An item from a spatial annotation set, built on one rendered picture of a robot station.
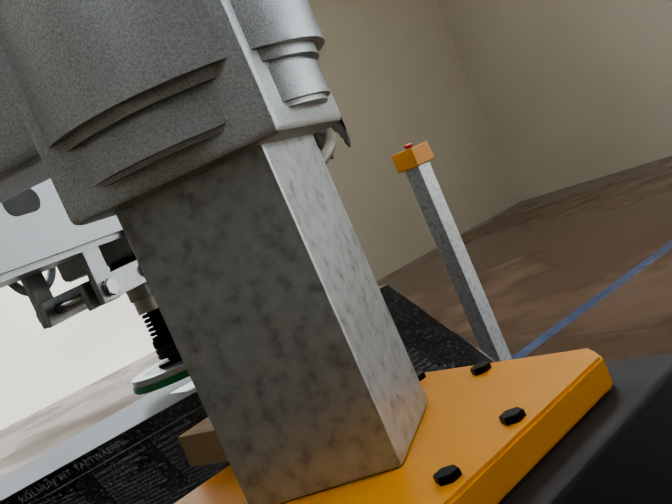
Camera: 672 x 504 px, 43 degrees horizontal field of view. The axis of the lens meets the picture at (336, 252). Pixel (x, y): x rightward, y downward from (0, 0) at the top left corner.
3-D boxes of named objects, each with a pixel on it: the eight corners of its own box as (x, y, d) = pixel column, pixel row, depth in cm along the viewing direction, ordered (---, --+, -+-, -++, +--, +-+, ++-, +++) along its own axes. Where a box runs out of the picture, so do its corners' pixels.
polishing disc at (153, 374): (114, 397, 175) (112, 392, 175) (163, 363, 195) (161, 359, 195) (199, 366, 168) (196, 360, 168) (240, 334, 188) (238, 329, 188)
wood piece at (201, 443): (325, 419, 121) (311, 387, 120) (282, 453, 113) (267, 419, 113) (235, 435, 134) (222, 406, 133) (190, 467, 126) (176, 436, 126)
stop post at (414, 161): (538, 367, 363) (439, 133, 354) (513, 389, 350) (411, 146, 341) (501, 372, 378) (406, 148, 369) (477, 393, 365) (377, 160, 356)
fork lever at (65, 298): (107, 304, 155) (95, 279, 155) (35, 333, 164) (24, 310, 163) (271, 216, 216) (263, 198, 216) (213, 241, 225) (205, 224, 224)
